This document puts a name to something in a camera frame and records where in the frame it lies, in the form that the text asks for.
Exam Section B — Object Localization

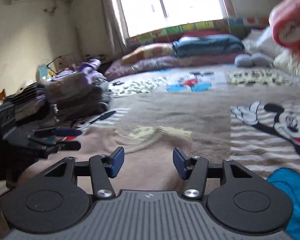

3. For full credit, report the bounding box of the light blue plush toy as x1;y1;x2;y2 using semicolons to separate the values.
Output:
234;53;274;67

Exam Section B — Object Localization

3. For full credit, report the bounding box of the rolled pink white quilt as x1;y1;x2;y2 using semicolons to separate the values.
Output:
269;0;300;59

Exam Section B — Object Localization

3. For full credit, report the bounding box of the colourful foam alphabet mat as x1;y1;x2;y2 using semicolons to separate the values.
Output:
126;17;269;48

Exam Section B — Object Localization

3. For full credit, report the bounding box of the white window curtain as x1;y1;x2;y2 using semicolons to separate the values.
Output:
102;0;129;57

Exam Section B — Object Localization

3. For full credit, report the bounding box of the Mickey Mouse bed blanket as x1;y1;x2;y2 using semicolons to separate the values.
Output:
0;63;300;240

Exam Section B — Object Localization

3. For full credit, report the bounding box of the beige knit sweater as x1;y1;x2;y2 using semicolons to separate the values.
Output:
17;127;192;192

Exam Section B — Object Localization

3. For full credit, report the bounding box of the white crumpled bedding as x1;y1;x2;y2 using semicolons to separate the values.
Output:
242;26;300;78

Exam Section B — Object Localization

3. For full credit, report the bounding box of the floral pink pillow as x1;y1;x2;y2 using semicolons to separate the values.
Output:
121;43;174;64

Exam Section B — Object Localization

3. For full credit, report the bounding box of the cluttered low side table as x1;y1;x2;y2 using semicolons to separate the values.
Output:
17;53;108;91

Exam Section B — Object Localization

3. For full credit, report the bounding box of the folded blue blanket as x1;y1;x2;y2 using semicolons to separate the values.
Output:
172;34;244;57

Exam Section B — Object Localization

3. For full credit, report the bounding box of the pile of purple clothes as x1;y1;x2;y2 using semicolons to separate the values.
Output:
4;59;113;126

